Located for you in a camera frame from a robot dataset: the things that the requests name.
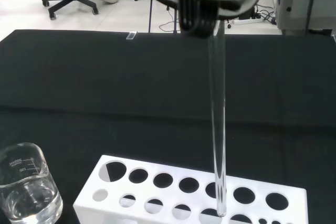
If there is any black floor cable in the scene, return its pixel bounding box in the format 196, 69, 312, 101
158, 5, 182, 35

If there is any black bench cloth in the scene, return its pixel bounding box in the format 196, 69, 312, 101
0, 29, 336, 224

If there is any grey cabinet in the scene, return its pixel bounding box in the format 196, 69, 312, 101
275, 0, 336, 36

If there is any white power strip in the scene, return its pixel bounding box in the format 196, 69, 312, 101
230, 17, 264, 26

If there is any clear 200 ml glass beaker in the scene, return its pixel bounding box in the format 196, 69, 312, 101
0, 142, 64, 223

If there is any white test tube rack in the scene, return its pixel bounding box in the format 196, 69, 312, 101
72, 154, 307, 224

